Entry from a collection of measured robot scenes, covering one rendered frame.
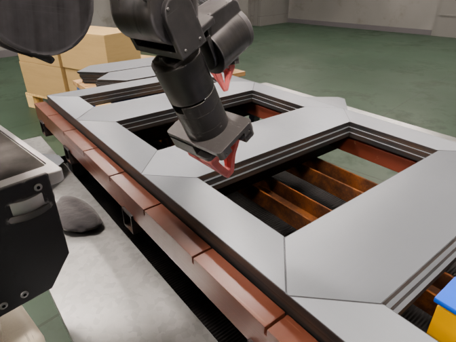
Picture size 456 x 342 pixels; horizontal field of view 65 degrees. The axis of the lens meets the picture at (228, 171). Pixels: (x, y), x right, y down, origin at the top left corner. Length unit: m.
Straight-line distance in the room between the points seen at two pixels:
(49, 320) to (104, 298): 0.98
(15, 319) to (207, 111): 0.42
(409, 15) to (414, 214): 9.95
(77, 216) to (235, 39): 0.69
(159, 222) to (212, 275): 0.18
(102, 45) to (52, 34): 3.12
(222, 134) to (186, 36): 0.13
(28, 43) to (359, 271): 0.51
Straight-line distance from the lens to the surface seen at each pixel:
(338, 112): 1.24
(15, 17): 0.28
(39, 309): 1.83
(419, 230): 0.72
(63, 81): 3.93
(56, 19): 0.29
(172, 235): 0.68
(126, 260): 0.87
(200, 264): 0.62
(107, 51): 3.40
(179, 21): 0.37
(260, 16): 11.12
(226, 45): 0.43
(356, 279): 0.58
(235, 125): 0.45
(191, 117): 0.43
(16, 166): 0.52
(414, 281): 0.63
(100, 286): 0.83
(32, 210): 0.47
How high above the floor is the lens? 1.25
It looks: 28 degrees down
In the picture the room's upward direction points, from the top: straight up
